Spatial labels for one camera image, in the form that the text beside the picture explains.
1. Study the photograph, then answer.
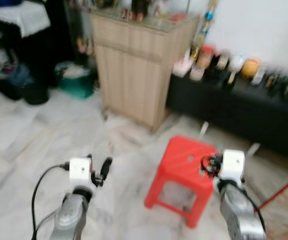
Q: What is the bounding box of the white egg toy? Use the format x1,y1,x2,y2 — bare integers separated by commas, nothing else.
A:
229,54,245,74

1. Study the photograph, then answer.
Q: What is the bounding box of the black incense pot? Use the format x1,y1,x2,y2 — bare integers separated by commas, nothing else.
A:
131,0,151,22

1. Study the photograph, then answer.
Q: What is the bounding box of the black low sideboard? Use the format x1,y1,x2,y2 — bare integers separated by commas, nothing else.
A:
166,69,288,161

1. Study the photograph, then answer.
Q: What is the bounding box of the orange yellow egg toy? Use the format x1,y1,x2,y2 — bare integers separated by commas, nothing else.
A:
241,58,260,80

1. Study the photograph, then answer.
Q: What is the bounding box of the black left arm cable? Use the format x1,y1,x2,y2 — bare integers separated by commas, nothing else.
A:
31,163,71,240

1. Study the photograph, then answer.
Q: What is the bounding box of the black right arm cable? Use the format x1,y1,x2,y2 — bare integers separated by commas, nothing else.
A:
243,191,268,237

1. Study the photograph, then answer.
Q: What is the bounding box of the black bucket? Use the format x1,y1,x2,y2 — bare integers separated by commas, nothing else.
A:
23,80,50,106

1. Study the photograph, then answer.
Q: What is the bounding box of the pink white tissue box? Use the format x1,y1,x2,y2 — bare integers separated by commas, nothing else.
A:
173,52,195,79

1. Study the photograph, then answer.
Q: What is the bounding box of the clear jar with red lid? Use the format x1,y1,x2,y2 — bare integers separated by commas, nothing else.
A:
199,45,215,71

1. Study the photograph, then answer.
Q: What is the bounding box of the small gold trophy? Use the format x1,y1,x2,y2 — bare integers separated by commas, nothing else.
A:
191,32,208,61

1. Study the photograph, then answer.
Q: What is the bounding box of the blue and gold trophy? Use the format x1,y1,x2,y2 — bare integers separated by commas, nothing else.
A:
201,0,220,36

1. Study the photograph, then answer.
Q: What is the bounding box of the red plastic stool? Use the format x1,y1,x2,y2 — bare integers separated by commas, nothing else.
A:
144,135,220,230

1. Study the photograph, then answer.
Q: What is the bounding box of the white table cloth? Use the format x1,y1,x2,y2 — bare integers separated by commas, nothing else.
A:
0,0,51,39

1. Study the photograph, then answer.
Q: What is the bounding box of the white tape roll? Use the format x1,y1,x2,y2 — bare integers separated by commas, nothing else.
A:
190,67,205,82

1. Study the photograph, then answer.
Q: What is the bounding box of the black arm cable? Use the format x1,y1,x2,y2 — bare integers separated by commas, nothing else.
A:
243,191,268,237
31,163,71,240

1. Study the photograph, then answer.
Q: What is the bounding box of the red packet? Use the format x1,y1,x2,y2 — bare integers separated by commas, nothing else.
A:
168,12,188,22

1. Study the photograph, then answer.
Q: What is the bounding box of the green plastic basin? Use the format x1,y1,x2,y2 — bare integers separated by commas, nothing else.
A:
56,62,96,100

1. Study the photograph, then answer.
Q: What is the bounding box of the light wood cabinet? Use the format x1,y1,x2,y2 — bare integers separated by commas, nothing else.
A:
90,10,200,134

